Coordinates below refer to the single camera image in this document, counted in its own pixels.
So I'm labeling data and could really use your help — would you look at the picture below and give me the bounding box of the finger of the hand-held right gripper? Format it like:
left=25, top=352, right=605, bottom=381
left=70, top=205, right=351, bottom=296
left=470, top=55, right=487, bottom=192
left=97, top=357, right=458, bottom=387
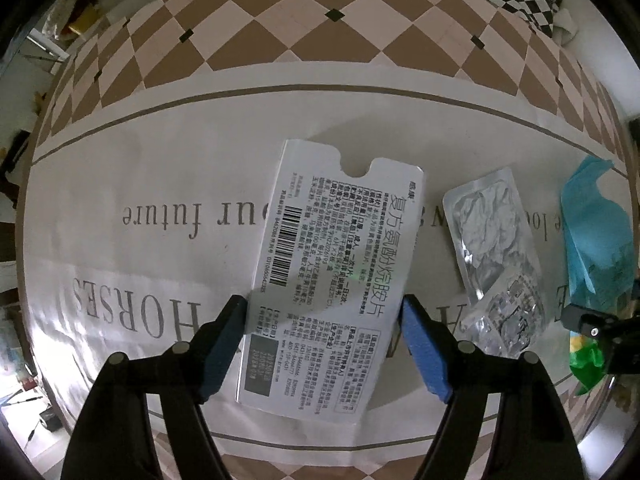
left=560, top=302, right=640, bottom=377

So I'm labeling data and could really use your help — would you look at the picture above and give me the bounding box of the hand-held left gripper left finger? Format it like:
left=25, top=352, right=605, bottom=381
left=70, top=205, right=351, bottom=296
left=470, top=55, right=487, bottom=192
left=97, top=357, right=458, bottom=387
left=60, top=294, right=249, bottom=480

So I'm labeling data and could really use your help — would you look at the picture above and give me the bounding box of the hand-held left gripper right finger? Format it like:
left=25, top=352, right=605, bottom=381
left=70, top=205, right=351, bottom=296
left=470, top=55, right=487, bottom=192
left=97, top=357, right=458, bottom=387
left=399, top=294, right=592, bottom=480

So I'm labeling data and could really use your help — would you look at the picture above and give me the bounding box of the white medicine box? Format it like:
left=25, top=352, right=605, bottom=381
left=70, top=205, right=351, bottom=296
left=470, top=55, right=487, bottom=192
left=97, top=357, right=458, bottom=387
left=235, top=138, right=426, bottom=427

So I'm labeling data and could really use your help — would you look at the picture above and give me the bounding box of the green snack packet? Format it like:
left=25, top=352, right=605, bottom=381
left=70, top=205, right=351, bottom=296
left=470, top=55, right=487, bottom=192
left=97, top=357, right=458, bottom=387
left=570, top=335, right=622, bottom=396

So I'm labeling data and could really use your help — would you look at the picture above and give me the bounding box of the teal plastic bag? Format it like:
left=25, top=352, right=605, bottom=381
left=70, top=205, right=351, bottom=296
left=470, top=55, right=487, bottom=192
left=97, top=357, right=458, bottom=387
left=560, top=156, right=640, bottom=311

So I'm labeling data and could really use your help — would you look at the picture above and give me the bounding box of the silver blister pack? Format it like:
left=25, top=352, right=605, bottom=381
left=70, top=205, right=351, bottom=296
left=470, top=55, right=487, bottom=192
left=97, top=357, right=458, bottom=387
left=442, top=166, right=549, bottom=359

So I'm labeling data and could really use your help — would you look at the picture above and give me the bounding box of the brown checkered tablecloth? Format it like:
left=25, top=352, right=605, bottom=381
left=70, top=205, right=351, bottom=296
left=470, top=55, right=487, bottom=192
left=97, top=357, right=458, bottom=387
left=17, top=0, right=632, bottom=480

